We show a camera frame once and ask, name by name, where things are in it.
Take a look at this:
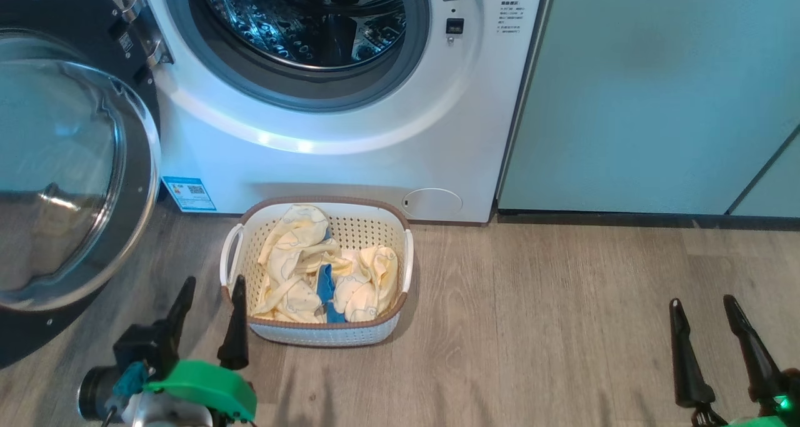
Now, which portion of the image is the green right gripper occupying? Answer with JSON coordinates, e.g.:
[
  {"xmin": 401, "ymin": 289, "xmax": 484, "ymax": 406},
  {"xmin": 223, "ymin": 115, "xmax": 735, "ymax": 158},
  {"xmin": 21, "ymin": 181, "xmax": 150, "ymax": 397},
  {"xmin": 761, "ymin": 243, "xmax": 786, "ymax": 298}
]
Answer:
[{"xmin": 669, "ymin": 294, "xmax": 800, "ymax": 427}]

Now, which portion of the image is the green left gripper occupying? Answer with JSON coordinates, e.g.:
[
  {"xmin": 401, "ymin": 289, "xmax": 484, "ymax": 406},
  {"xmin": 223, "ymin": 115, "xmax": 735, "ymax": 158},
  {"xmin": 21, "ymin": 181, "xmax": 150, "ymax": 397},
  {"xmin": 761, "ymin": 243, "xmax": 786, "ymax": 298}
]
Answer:
[{"xmin": 144, "ymin": 275, "xmax": 258, "ymax": 423}]

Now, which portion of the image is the large cream printed baby garment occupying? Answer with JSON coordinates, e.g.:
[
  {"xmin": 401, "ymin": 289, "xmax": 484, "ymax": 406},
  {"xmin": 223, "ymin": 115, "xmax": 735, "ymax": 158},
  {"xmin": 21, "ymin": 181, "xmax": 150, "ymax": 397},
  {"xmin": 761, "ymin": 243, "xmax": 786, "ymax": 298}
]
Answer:
[{"xmin": 253, "ymin": 204, "xmax": 341, "ymax": 323}]

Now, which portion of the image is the blue cloth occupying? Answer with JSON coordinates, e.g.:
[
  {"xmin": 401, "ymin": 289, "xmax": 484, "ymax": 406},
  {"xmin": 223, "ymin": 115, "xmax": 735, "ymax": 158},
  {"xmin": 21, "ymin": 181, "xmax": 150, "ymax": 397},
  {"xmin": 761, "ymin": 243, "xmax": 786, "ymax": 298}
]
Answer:
[{"xmin": 316, "ymin": 227, "xmax": 346, "ymax": 323}]

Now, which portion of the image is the black round glass washer door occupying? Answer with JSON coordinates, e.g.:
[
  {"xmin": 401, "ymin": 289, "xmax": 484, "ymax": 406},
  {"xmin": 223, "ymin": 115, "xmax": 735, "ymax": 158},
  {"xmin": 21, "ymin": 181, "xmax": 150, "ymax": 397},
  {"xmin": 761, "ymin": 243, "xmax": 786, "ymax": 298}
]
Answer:
[{"xmin": 0, "ymin": 0, "xmax": 162, "ymax": 370}]

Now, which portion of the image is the white perforated laundry basket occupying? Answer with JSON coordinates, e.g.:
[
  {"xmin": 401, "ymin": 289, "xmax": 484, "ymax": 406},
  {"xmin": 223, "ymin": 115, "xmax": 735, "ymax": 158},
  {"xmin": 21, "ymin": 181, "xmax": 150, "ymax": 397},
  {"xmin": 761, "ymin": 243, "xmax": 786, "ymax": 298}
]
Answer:
[{"xmin": 219, "ymin": 196, "xmax": 414, "ymax": 348}]

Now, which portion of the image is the white front-load washing machine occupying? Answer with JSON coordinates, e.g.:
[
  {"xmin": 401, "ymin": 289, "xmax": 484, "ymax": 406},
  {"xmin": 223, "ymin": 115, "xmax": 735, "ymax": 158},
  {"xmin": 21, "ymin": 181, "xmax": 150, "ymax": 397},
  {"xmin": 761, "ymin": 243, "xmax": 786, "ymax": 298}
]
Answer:
[{"xmin": 87, "ymin": 0, "xmax": 557, "ymax": 226}]

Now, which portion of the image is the metal door hinge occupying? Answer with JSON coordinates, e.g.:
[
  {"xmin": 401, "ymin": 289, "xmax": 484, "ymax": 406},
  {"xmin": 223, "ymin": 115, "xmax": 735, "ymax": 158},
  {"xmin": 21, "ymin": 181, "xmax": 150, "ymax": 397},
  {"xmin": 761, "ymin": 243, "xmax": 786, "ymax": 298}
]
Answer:
[{"xmin": 117, "ymin": 0, "xmax": 174, "ymax": 68}]

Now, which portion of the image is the blue energy label sticker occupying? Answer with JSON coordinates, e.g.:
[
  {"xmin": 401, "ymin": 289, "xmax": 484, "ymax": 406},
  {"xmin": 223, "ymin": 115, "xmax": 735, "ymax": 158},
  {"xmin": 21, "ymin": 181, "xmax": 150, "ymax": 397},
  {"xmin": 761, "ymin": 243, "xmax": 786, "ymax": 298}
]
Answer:
[{"xmin": 161, "ymin": 176, "xmax": 217, "ymax": 213}]

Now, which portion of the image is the black cabinet kickboard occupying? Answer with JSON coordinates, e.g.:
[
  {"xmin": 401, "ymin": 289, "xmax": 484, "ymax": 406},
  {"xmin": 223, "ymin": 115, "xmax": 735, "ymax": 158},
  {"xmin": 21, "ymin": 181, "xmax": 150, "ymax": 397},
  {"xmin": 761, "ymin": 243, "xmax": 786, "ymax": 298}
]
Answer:
[{"xmin": 497, "ymin": 209, "xmax": 800, "ymax": 232}]

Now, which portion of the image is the round white filter cover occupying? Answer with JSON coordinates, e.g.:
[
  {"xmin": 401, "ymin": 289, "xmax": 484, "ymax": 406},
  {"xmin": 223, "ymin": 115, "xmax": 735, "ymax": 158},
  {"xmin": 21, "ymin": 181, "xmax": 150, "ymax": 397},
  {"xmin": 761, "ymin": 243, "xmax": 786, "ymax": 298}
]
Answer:
[{"xmin": 402, "ymin": 188, "xmax": 463, "ymax": 218}]

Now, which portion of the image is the light green tall cabinet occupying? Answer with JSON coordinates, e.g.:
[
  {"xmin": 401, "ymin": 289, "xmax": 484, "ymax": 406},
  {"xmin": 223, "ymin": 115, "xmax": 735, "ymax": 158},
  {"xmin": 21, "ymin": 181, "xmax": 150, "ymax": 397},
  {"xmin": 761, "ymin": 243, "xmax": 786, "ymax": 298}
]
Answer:
[{"xmin": 497, "ymin": 0, "xmax": 800, "ymax": 218}]

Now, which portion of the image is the steel washer drum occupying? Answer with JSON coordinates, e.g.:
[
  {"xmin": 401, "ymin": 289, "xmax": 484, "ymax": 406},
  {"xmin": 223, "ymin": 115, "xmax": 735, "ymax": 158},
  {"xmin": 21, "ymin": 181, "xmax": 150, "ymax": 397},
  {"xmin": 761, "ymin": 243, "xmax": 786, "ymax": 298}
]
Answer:
[{"xmin": 197, "ymin": 0, "xmax": 407, "ymax": 71}]

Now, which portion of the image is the black text warning label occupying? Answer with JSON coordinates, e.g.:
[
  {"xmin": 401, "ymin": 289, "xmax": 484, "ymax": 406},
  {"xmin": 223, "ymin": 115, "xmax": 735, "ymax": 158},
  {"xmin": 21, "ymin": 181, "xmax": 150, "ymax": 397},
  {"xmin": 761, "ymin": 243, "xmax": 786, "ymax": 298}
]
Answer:
[{"xmin": 498, "ymin": 1, "xmax": 526, "ymax": 35}]

